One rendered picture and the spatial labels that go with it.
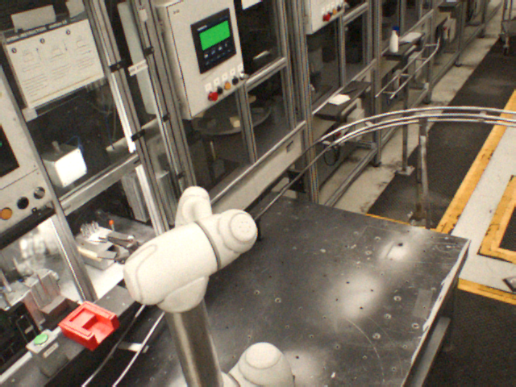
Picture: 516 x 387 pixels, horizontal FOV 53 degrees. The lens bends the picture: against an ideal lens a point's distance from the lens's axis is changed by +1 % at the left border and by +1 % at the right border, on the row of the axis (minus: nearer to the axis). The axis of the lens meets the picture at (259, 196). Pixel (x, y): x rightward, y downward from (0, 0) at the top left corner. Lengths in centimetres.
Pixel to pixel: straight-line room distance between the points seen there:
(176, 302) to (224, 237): 18
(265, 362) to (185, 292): 50
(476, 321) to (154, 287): 218
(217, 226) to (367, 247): 130
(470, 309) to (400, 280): 93
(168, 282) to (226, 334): 96
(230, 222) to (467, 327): 204
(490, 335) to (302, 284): 115
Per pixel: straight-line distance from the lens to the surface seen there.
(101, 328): 192
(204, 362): 140
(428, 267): 230
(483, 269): 337
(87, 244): 218
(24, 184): 172
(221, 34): 226
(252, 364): 160
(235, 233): 115
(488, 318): 307
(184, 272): 114
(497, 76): 606
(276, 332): 204
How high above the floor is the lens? 218
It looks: 32 degrees down
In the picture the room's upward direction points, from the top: 9 degrees counter-clockwise
